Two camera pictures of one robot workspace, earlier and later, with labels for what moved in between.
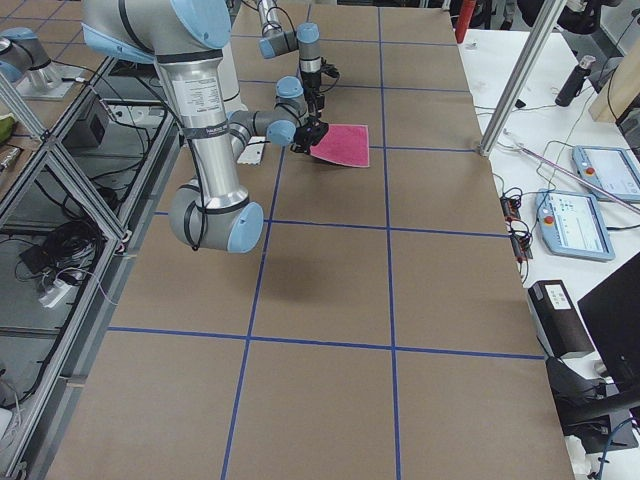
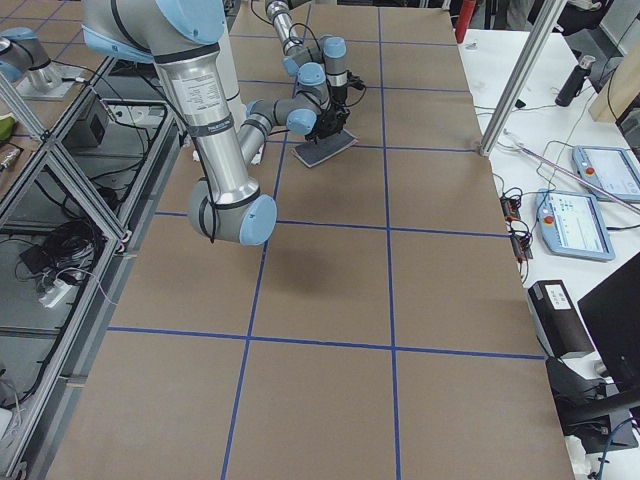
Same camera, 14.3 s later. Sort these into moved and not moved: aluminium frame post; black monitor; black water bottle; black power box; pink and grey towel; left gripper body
Moved: left gripper body; pink and grey towel
Not moved: black water bottle; aluminium frame post; black power box; black monitor
